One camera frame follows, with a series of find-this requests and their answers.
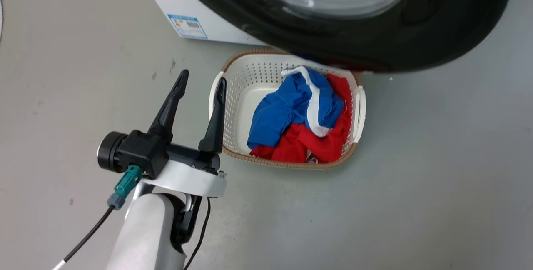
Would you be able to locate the blue white energy label sticker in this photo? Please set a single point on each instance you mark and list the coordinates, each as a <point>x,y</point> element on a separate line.
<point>187,26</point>

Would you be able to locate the white laundry basket brown rim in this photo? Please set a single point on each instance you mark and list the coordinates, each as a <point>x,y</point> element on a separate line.
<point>250,82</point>

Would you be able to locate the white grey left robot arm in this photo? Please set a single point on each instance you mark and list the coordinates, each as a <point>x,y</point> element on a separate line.
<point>145,232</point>

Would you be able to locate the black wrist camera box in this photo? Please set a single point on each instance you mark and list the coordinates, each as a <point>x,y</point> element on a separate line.
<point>139,151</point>

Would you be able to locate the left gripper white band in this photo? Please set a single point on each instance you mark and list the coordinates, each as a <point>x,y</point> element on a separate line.
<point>187,180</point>

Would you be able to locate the blue garment with white stripe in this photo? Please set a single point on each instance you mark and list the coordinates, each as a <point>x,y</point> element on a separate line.
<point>283,111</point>

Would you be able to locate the red garment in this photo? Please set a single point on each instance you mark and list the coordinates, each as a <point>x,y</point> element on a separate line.
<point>316,141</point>

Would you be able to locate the black round washing machine door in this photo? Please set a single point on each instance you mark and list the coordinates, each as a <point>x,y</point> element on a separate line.
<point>374,32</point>

